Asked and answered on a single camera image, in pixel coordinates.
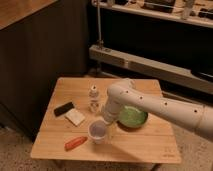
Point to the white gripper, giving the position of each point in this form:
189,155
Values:
110,112

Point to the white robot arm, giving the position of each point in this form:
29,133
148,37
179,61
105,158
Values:
192,117

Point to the green ceramic bowl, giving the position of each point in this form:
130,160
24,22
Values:
132,117

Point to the small clear bottle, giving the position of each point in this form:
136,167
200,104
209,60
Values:
94,99

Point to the white sponge pad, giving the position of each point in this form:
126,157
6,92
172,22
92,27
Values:
75,117

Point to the wooden folding table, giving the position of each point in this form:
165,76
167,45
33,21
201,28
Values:
153,143

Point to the black rectangular block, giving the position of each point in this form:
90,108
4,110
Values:
63,109

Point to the orange carrot toy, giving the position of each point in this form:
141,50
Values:
75,143

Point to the metal shelf rack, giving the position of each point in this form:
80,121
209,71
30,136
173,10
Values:
171,40

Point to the dark wooden cabinet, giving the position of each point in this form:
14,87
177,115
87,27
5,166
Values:
34,53

